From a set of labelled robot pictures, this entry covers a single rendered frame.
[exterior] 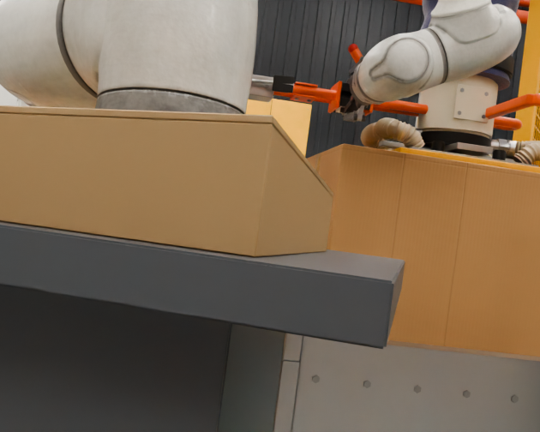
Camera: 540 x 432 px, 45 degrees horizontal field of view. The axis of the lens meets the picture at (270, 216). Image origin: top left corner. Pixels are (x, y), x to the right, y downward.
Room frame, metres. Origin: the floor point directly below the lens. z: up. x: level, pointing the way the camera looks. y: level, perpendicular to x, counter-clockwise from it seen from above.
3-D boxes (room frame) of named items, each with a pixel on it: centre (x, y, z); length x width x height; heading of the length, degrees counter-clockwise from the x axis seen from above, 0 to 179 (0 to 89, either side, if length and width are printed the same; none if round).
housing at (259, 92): (1.43, 0.06, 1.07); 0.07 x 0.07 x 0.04; 7
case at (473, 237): (1.49, -0.39, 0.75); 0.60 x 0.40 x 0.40; 98
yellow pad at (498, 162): (1.39, -0.41, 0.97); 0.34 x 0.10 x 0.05; 97
